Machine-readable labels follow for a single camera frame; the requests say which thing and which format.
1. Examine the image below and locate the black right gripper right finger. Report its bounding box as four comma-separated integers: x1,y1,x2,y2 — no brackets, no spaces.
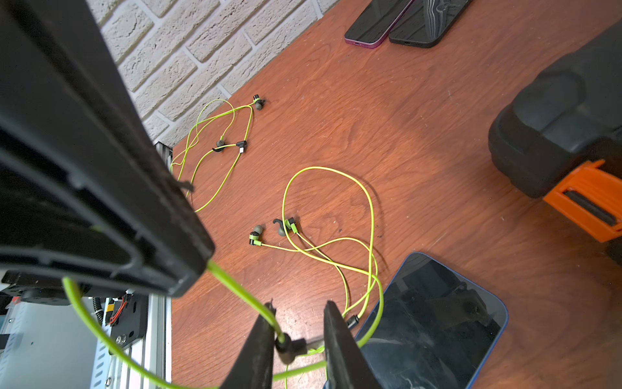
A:
323,301,381,389

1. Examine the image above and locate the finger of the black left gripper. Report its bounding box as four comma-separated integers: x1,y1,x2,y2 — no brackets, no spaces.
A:
1,1,215,298

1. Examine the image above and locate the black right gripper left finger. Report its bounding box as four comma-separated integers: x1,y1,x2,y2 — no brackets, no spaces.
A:
220,315,275,389

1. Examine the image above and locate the blue-edged smartphone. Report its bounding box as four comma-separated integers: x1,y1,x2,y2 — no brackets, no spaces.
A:
361,252,509,388

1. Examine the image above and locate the black smartphone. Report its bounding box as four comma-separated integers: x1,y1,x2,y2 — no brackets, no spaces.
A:
389,0,471,49

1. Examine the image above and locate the black plastic tool case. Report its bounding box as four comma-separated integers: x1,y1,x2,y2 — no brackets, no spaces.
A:
489,23,621,262

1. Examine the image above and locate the purple-edged smartphone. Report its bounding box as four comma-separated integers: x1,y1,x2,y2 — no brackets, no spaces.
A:
344,0,413,49

